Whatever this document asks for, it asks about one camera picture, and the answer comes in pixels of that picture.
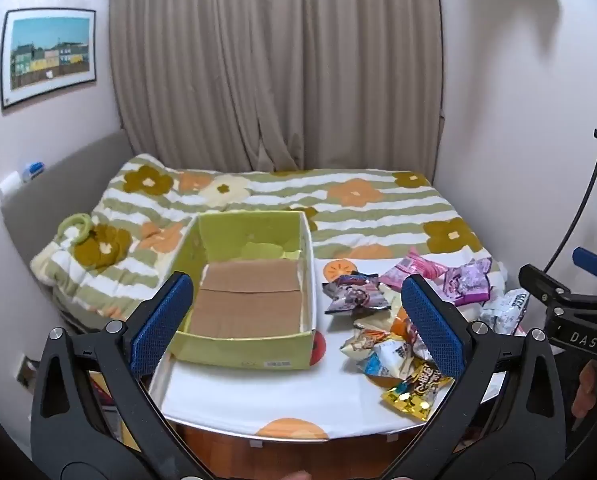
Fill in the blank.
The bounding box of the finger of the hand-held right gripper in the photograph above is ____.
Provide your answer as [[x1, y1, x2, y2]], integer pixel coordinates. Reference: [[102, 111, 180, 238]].
[[573, 247, 597, 281], [519, 263, 579, 308]]

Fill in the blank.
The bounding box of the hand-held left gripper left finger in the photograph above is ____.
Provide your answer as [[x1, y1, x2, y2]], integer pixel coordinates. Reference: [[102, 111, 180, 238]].
[[30, 271, 214, 480]]

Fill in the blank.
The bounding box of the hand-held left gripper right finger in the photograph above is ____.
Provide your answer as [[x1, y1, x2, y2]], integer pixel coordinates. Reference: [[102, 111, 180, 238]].
[[383, 273, 568, 480]]

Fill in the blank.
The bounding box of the silver snack packet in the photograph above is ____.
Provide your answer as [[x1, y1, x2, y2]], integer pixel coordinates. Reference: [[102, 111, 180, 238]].
[[479, 288, 531, 336]]

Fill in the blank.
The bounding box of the purple snack packet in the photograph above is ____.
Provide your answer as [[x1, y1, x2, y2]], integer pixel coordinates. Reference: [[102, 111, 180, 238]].
[[441, 257, 494, 307], [322, 271, 391, 315]]

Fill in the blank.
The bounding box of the pink snack packet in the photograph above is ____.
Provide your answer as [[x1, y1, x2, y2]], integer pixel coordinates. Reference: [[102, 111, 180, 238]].
[[379, 248, 452, 291]]

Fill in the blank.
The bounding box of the gold snack packet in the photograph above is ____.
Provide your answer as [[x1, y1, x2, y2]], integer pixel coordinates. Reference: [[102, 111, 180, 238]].
[[383, 361, 453, 420]]

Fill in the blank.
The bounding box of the white orange snack packet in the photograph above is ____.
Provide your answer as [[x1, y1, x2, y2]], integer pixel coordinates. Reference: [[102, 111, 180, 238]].
[[341, 327, 404, 361]]

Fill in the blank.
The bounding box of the green cardboard box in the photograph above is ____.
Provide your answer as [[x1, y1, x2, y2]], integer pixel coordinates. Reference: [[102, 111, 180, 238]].
[[171, 210, 325, 371]]

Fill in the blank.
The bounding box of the person's right hand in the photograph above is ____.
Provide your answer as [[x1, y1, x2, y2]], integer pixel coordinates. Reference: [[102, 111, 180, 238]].
[[573, 360, 597, 418]]

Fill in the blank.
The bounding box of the cream snack packet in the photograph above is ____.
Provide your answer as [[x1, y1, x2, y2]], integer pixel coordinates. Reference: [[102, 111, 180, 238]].
[[353, 307, 398, 332]]

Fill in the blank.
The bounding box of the floral striped blanket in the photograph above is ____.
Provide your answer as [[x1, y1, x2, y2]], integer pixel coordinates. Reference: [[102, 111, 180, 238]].
[[31, 154, 484, 322]]

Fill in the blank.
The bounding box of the grey padded headboard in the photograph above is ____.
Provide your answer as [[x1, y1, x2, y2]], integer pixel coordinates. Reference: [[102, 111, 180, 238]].
[[1, 130, 129, 321]]

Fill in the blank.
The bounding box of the beige curtain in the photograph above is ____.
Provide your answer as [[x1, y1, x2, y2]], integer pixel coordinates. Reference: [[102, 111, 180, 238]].
[[109, 0, 445, 184]]

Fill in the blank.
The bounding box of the thin black cable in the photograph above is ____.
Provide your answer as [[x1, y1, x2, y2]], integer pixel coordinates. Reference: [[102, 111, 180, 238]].
[[545, 130, 597, 273]]

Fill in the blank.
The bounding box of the green ring toy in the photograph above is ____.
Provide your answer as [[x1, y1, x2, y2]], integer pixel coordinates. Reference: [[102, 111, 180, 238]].
[[53, 213, 94, 252]]

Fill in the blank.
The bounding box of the framed wall poster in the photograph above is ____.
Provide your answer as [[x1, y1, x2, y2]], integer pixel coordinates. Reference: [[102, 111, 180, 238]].
[[0, 8, 98, 111]]

